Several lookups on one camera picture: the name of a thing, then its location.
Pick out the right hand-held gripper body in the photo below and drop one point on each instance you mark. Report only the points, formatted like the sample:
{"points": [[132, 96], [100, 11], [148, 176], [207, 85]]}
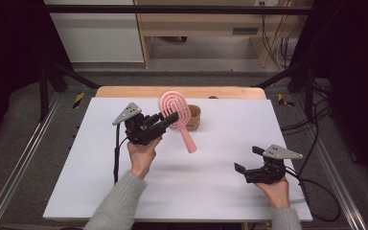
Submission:
{"points": [[268, 174]]}

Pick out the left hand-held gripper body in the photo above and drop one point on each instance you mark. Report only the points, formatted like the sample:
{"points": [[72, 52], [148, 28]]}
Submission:
{"points": [[140, 132]]}

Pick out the pink hair brush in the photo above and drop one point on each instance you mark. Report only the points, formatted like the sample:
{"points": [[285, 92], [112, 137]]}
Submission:
{"points": [[175, 105]]}

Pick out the brown cup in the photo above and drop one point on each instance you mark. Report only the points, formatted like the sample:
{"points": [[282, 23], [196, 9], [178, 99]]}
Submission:
{"points": [[195, 118]]}

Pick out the person's right hand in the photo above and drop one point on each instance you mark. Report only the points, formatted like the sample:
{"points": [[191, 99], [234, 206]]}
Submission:
{"points": [[278, 193]]}

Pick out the person's left hand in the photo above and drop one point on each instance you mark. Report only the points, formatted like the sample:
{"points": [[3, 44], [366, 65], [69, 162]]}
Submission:
{"points": [[142, 158]]}

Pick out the yellow black floor tape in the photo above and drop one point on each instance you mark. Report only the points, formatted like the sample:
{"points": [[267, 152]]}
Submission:
{"points": [[283, 100], [78, 100]]}

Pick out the white cabinet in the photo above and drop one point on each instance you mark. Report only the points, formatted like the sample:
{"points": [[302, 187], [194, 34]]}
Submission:
{"points": [[99, 38]]}

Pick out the wooden desk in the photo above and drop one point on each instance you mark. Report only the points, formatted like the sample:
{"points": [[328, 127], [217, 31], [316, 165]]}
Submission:
{"points": [[201, 24]]}

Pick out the dark curtain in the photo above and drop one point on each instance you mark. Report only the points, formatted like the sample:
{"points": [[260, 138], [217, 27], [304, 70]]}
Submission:
{"points": [[354, 80], [9, 57]]}

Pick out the aluminium floor rail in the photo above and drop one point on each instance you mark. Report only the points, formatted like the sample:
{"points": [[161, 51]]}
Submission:
{"points": [[19, 159], [340, 185]]}

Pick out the black frame strut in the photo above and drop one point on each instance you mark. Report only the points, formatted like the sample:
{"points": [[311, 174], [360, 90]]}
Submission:
{"points": [[308, 89], [44, 92]]}

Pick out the black horizontal frame bar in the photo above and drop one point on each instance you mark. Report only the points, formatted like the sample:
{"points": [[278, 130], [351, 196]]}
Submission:
{"points": [[172, 9]]}

